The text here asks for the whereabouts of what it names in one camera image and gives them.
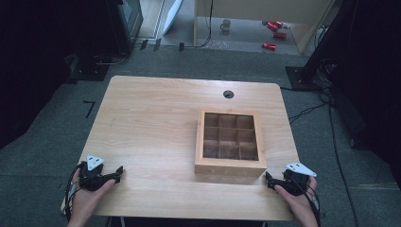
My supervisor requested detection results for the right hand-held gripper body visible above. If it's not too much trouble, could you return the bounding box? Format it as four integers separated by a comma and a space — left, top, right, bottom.
281, 162, 318, 197

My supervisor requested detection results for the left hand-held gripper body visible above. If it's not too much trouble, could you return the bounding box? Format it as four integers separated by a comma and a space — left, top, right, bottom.
78, 153, 111, 192

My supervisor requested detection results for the person's right hand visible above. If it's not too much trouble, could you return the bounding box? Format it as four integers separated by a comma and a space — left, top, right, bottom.
273, 176, 320, 221

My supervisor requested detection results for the person's left hand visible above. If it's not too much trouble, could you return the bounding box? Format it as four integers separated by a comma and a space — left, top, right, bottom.
66, 169, 116, 221

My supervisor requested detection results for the wooden compartment box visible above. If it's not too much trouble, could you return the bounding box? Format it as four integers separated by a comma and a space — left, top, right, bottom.
194, 107, 268, 185

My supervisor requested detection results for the black tape corner mark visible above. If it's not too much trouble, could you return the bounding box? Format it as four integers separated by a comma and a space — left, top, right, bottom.
82, 99, 96, 119

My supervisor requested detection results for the black floor plate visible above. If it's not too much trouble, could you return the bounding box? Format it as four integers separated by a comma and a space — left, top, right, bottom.
66, 53, 111, 82

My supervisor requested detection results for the black curtain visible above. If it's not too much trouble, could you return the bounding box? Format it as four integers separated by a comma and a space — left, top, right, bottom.
0, 0, 110, 150
330, 0, 401, 178

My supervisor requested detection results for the black monitor cabinet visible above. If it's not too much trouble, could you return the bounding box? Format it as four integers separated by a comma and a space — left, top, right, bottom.
106, 0, 145, 55

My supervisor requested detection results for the white board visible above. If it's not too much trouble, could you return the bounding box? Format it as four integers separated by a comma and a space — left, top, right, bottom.
162, 0, 184, 36

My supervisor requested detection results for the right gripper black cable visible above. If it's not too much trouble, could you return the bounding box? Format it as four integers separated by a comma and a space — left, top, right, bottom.
291, 176, 323, 226

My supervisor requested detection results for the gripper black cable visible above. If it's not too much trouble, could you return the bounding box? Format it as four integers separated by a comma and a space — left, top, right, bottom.
62, 162, 84, 220
291, 176, 323, 226

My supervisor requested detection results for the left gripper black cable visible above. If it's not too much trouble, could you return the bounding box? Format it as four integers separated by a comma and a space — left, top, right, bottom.
62, 162, 84, 220

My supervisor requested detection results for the long black floor cable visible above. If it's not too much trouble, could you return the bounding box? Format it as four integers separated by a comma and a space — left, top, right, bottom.
326, 94, 361, 227

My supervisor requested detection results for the black stand with base plate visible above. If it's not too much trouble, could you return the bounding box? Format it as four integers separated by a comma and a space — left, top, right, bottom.
285, 0, 360, 93

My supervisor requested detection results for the black hanging cable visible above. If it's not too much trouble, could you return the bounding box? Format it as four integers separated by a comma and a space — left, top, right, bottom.
181, 0, 215, 51

